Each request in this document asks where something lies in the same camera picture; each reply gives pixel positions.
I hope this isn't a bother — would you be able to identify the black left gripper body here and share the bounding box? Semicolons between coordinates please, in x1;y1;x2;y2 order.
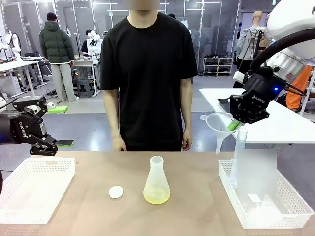
9;113;48;144

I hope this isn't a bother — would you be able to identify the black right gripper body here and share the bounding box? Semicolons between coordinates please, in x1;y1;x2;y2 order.
242;66;280;112

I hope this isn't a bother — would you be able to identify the clear plastic funnel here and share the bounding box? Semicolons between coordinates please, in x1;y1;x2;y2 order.
199;112;244;155

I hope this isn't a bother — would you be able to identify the clear plastic graduated cylinder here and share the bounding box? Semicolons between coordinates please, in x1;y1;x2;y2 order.
230;128;248;190

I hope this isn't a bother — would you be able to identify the white round cap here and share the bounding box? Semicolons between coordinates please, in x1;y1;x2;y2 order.
109;186;124;199

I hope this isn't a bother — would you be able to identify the white perforated plastic basket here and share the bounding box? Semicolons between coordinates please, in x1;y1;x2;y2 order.
0;157;76;225
218;159;315;230

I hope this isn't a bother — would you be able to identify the translucent plastic conical flask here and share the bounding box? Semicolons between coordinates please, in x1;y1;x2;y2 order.
143;156;171;205

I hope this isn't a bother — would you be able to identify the person's right forearm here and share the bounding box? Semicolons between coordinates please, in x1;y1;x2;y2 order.
103;89;121;138

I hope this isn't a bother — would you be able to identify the person's left forearm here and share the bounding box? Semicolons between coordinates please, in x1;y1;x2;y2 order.
181;78;193;132

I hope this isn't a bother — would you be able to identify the person's left hand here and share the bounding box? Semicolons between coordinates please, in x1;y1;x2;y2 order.
181;129;193;151

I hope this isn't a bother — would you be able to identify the person's right hand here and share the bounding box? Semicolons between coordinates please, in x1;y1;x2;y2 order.
112;136;127;152

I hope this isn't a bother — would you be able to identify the black flat tray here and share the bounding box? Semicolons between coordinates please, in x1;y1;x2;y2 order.
218;98;232;114

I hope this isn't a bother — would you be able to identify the mannequin in white jacket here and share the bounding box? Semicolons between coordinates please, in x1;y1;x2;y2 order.
285;65;313;110

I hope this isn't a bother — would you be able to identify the white office desk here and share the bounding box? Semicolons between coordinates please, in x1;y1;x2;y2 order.
0;60;49;98

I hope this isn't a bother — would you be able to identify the wooden shoe rack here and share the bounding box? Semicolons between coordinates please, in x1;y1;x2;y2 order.
203;55;234;77

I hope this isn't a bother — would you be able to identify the mannequin in grey shirt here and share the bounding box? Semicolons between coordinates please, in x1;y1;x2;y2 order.
236;11;269;88

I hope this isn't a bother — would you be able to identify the grey plastic step stool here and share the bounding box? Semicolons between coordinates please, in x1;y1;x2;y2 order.
77;78;94;98

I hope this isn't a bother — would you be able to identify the person in grey trousers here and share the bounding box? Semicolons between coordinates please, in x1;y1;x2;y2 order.
39;12;80;103

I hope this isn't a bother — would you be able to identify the white workbench with shelves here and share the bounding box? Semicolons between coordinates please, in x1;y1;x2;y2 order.
72;58;101;95

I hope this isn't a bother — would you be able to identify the person in black t-shirt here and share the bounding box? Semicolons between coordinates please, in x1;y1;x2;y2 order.
100;9;199;152

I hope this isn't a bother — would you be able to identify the black camera tripod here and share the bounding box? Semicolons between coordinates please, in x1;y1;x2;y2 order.
247;27;265;72

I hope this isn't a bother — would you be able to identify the black corrugated cable hose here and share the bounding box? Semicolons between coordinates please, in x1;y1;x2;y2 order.
251;30;315;74

